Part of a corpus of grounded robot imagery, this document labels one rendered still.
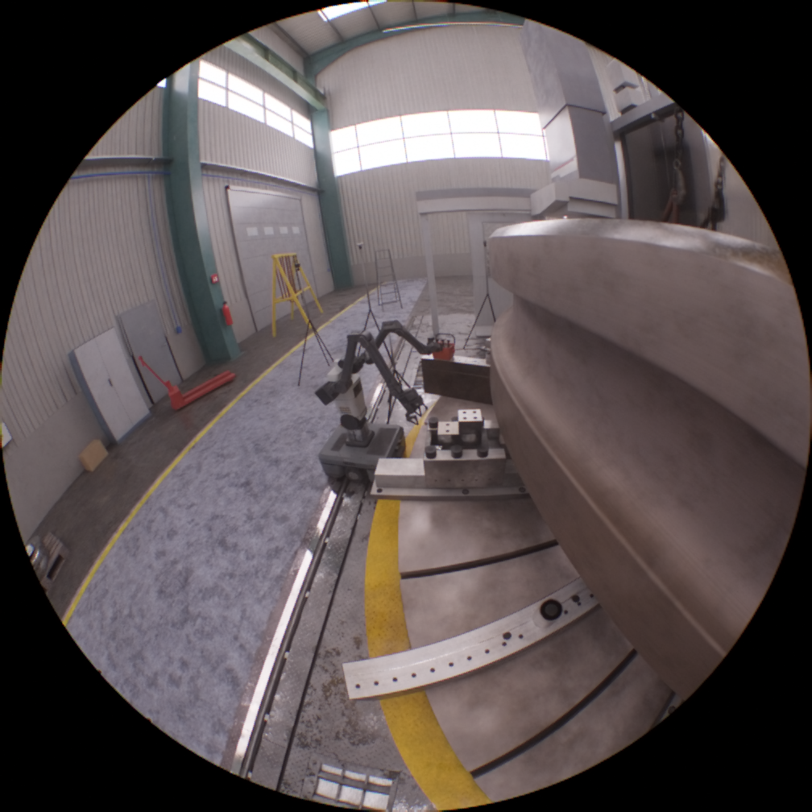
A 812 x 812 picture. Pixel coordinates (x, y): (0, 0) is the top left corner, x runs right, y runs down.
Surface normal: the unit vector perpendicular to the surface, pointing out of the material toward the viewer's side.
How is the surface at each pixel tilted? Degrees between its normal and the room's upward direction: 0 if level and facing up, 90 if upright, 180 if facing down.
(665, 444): 90
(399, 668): 0
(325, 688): 0
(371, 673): 0
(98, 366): 90
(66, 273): 90
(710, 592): 32
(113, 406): 90
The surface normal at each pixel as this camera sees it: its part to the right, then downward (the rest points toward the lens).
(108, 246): 0.98, -0.03
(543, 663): -0.12, -0.84
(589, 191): -0.14, 0.53
